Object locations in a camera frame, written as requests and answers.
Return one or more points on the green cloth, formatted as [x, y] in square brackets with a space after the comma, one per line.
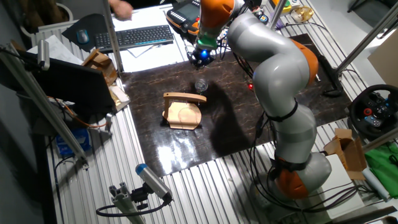
[384, 171]

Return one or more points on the gold shiny object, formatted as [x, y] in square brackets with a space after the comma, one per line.
[301, 14]

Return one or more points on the aluminium frame post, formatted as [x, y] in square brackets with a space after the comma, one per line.
[112, 37]

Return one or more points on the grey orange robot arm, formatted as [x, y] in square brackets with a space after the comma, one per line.
[280, 74]

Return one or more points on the dark marble pattern mat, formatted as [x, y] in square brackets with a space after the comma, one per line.
[155, 124]

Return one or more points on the white roll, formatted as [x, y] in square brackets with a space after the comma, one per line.
[376, 185]

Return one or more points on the white flat board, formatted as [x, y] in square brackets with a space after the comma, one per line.
[340, 186]

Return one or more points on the grey blue computer mouse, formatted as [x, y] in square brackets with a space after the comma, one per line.
[82, 36]

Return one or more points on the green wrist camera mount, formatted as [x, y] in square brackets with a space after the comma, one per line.
[206, 43]

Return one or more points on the person right hand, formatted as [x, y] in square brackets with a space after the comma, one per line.
[122, 9]

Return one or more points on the silver camera blue tip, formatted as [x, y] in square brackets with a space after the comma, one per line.
[154, 180]

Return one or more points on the white plastic chair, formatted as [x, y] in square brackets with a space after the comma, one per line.
[63, 11]

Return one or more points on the white gold packet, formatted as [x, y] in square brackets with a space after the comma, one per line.
[119, 96]

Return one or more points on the wooden box stand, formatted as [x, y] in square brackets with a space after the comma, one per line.
[101, 65]

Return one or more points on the black mouse pad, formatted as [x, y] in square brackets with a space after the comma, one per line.
[93, 26]

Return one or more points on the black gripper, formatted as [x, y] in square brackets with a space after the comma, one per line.
[202, 57]

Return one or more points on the white paper stack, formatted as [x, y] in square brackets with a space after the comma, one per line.
[56, 49]

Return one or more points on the silver camera on beam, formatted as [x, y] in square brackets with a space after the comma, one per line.
[43, 54]

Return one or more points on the black computer keyboard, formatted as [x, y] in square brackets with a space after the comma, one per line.
[133, 37]

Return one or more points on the blue packet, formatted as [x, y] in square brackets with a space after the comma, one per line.
[74, 141]

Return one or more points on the white desk board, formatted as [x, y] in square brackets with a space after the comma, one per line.
[155, 59]

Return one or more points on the brown cardboard sheet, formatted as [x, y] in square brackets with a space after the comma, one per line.
[385, 60]

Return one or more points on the short aluminium profile post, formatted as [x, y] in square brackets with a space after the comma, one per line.
[126, 203]

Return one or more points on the black steering wheel controller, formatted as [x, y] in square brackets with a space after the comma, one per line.
[376, 113]

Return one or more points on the black stand base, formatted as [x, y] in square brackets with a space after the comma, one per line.
[331, 77]

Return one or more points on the open brown cardboard box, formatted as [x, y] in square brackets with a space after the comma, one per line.
[349, 152]

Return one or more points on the slanted aluminium frame beam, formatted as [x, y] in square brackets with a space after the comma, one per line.
[46, 105]

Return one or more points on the black laptop screen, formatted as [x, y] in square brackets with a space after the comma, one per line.
[68, 84]

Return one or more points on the round black blue disc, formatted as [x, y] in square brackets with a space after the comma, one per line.
[263, 18]

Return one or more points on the orange black teach pendant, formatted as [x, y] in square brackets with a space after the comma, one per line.
[183, 15]

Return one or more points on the clear glass cup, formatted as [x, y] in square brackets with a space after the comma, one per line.
[201, 86]

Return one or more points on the silver vertical post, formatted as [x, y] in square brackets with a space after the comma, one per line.
[277, 14]

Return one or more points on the wooden cup rack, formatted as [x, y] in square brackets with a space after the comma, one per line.
[183, 115]

